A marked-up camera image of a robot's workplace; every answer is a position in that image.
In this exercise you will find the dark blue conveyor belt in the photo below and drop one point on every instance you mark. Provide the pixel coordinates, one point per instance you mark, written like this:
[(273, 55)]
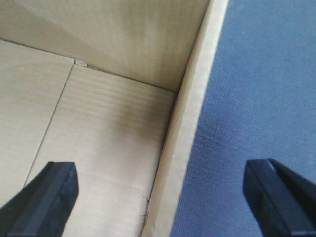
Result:
[(260, 103)]

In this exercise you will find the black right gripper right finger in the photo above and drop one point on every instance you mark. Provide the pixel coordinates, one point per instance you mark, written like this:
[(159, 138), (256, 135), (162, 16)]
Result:
[(282, 201)]

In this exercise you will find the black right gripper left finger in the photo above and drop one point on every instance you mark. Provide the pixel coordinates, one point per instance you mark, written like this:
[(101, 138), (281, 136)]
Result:
[(42, 208)]

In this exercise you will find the brown cardboard carton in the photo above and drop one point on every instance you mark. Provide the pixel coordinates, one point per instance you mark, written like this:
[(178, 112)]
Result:
[(115, 86)]

